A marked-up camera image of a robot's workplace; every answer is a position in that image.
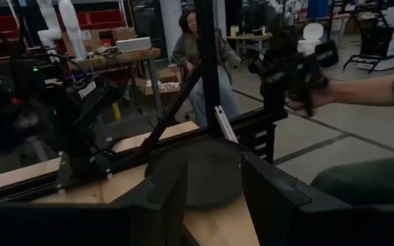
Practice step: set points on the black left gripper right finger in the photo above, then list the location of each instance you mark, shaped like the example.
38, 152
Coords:
286, 218

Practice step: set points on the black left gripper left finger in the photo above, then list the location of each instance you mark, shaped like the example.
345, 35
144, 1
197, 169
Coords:
80, 225

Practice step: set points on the black round plate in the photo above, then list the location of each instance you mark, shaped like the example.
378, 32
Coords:
204, 174

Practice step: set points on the person's forearm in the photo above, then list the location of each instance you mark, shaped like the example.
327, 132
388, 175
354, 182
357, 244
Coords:
364, 90

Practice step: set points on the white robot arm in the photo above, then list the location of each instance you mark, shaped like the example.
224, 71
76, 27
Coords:
48, 24
72, 27

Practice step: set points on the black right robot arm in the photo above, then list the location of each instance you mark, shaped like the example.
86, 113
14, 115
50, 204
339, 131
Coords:
87, 112

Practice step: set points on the person's leg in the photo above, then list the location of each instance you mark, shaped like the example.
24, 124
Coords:
371, 181

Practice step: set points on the cardboard box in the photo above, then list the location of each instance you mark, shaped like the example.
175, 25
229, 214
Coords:
166, 80
87, 39

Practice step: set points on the person's hand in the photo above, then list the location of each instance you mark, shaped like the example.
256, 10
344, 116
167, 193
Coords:
316, 99

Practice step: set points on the wooden workbench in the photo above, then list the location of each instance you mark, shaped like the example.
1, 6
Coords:
128, 57

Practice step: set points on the red bin shelving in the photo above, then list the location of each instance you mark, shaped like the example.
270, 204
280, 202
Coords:
101, 18

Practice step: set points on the white rectangular box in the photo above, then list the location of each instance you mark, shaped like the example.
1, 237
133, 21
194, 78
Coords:
133, 44

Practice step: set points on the black bag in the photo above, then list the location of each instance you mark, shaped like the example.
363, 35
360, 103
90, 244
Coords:
327, 54

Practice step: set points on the person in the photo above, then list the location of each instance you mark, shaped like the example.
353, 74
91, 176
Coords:
197, 61

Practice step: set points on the small round table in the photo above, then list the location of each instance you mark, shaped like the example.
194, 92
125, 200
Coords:
248, 37

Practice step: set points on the white chair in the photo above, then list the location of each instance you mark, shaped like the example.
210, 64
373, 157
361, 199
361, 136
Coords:
311, 34

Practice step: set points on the black rolling stand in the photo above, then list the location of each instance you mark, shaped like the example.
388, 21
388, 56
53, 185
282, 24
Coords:
375, 37

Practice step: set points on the silver aluminium bracket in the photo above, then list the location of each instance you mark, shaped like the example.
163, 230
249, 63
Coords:
226, 124

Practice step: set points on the black diagonal frame strut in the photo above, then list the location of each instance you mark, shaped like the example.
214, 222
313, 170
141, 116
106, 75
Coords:
176, 102

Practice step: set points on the black upright frame post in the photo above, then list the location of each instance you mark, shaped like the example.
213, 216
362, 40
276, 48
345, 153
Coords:
207, 51

